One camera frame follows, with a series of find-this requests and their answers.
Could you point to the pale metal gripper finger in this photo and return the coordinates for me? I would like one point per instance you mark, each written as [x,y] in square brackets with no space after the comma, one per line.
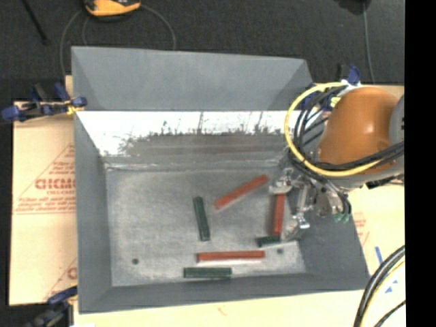
[281,186]
[301,221]

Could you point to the red-brown flat block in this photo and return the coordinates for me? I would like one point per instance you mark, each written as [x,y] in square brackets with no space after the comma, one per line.
[230,255]
[240,192]
[278,216]

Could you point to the dark green flat block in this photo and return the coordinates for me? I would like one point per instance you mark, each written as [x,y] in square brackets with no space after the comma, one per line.
[207,272]
[201,218]
[268,241]

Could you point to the grey metal bin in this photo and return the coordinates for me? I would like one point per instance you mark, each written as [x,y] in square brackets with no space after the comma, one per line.
[163,189]

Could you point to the brown cardboard board red print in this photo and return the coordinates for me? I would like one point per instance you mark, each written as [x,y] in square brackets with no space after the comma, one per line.
[41,216]

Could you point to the black cylinder on white bracket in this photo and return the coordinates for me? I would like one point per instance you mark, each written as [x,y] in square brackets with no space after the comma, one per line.
[376,183]

